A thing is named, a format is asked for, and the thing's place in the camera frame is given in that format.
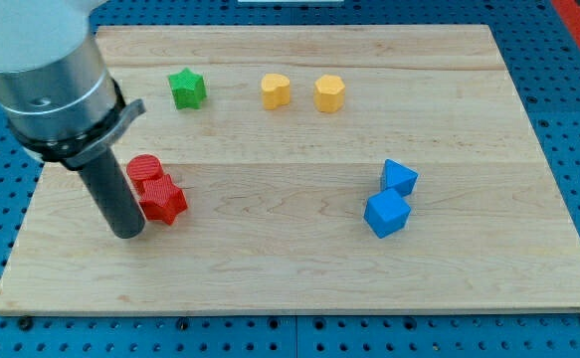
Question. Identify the blue cube block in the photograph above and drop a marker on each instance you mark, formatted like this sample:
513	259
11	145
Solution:
386	213

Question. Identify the red cylinder block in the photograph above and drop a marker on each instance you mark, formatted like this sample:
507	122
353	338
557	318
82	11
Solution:
143	168

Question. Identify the yellow hexagon block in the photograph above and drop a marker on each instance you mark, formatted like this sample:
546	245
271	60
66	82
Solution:
329	93

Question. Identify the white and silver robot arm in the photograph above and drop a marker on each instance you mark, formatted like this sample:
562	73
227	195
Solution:
61	102

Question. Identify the green star block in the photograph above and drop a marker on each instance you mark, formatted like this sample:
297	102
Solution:
187	88

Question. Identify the light wooden board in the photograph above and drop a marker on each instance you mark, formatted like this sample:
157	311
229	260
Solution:
276	198

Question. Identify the blue triangle block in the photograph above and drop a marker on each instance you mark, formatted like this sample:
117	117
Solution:
398	177

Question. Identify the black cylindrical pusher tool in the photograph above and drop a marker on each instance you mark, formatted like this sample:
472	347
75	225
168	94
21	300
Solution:
108	187

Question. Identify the red star block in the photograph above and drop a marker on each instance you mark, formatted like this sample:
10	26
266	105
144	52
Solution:
162	200

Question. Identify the yellow heart block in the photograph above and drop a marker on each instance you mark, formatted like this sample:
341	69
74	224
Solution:
275	90

